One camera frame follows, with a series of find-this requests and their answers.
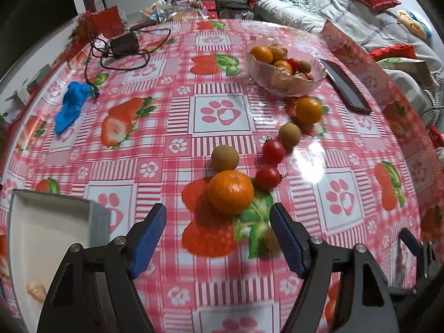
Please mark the white pillow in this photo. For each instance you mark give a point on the white pillow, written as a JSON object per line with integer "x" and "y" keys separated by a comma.
{"x": 291, "y": 14}

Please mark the printed square cushion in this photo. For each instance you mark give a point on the printed square cushion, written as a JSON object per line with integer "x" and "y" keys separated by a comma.
{"x": 409, "y": 69}

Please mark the clear glass bowl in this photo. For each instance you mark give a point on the clear glass bowl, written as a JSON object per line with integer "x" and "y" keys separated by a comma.
{"x": 258, "y": 73}

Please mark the brown longan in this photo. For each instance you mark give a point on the brown longan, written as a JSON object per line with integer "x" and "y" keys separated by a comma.
{"x": 224, "y": 157}
{"x": 305, "y": 66}
{"x": 288, "y": 134}

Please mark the yellow blue plush cushion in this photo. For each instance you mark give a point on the yellow blue plush cushion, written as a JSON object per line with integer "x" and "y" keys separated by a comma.
{"x": 414, "y": 22}

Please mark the grey white box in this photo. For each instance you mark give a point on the grey white box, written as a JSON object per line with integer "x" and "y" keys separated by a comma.
{"x": 52, "y": 222}

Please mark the grey striped blanket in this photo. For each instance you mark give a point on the grey striped blanket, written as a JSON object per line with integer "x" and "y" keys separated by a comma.
{"x": 364, "y": 24}

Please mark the red white plush toy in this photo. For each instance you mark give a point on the red white plush toy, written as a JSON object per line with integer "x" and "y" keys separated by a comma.
{"x": 436, "y": 137}

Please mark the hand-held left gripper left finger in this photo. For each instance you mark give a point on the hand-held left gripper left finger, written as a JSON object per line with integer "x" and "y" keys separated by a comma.
{"x": 149, "y": 239}

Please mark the black smartphone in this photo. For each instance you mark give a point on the black smartphone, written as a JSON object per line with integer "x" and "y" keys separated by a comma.
{"x": 343, "y": 83}

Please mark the red cherry tomato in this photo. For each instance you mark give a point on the red cherry tomato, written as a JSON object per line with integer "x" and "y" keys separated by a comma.
{"x": 294, "y": 63}
{"x": 267, "y": 177}
{"x": 273, "y": 151}

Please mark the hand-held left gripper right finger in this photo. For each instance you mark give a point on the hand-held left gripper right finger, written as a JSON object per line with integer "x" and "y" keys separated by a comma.
{"x": 288, "y": 239}

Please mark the red gift box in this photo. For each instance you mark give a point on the red gift box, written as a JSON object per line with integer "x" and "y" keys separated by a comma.
{"x": 107, "y": 20}

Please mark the red frilled cushion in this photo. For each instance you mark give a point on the red frilled cushion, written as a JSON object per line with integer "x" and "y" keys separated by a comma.
{"x": 393, "y": 52}

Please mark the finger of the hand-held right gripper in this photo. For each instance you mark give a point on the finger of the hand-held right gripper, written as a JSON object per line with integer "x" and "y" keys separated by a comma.
{"x": 411, "y": 242}
{"x": 432, "y": 260}

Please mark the yellow orange tangerine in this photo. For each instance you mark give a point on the yellow orange tangerine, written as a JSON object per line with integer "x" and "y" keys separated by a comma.
{"x": 308, "y": 110}

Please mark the blue cloth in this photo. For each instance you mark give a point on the blue cloth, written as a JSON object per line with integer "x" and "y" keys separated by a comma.
{"x": 71, "y": 105}

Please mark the white round cushion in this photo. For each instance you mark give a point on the white round cushion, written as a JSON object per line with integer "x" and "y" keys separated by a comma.
{"x": 406, "y": 90}

